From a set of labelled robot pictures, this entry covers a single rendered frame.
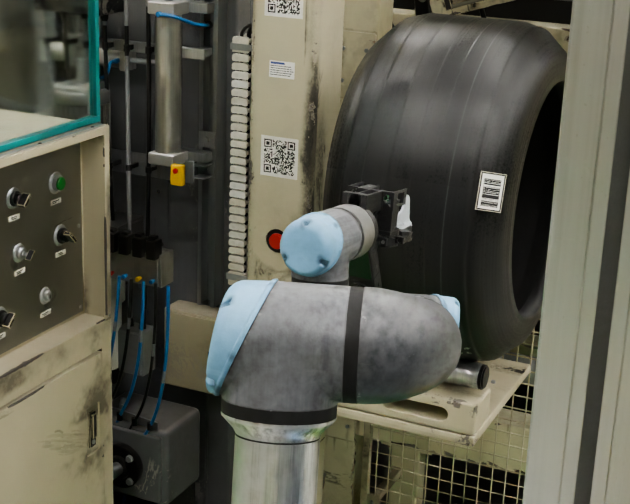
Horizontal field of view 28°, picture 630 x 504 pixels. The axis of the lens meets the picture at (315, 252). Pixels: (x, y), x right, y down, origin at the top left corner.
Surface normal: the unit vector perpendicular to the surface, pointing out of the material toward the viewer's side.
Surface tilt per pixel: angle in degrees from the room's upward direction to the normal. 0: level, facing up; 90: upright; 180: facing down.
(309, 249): 83
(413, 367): 90
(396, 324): 46
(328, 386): 112
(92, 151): 90
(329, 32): 90
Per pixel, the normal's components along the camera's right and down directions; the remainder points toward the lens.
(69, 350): 0.91, 0.16
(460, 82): -0.25, -0.53
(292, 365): 0.01, 0.19
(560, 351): -0.26, 0.29
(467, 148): -0.10, -0.15
